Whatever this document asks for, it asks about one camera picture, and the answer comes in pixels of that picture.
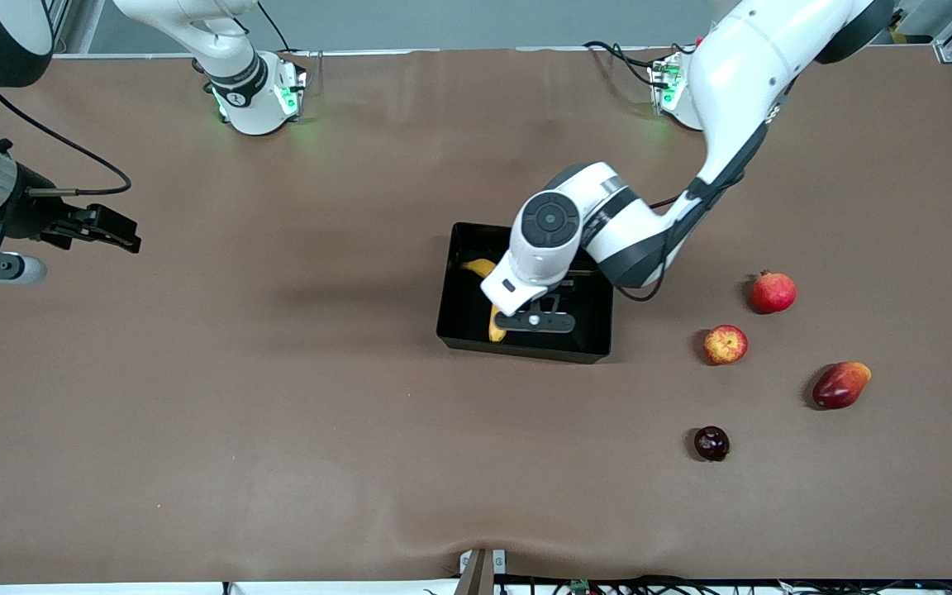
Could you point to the metal mount bracket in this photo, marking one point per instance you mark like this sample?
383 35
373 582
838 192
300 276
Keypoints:
480 570

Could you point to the yellow banana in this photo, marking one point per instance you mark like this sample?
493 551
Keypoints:
496 326

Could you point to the red yellow apple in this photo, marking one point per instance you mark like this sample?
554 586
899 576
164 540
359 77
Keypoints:
725 345

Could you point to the black plastic box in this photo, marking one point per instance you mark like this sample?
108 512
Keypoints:
464 314

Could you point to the dark purple mangosteen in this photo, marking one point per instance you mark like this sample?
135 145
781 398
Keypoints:
711 444

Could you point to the red yellow mango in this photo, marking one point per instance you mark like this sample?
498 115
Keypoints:
840 386

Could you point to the brown table mat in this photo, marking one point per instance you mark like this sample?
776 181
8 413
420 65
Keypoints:
278 413

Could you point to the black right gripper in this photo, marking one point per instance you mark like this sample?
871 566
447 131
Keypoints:
32 217

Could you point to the red pomegranate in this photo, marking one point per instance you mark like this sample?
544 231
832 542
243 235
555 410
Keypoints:
773 292

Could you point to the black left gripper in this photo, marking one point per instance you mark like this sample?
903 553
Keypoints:
565 290

